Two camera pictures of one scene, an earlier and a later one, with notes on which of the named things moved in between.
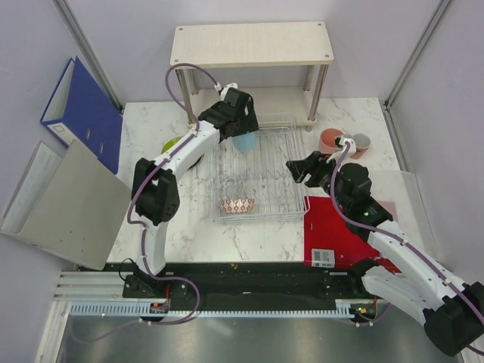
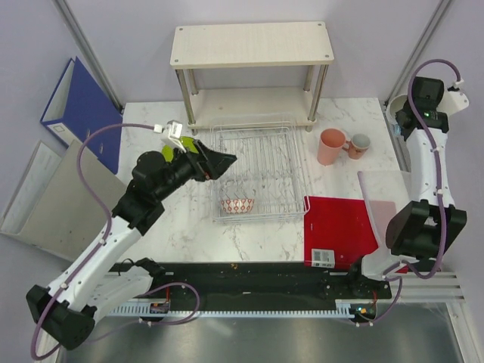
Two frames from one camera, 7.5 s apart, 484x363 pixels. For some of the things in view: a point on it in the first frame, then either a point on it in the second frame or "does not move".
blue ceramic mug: (245, 142) to (395, 104)
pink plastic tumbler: (327, 141) does not move
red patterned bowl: (237, 206) does not move
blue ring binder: (80, 110) does not move
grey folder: (68, 206) does not move
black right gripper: (314, 165) to (398, 112)
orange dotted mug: (362, 142) does not move
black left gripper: (250, 123) to (210, 165)
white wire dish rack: (260, 174) does not move
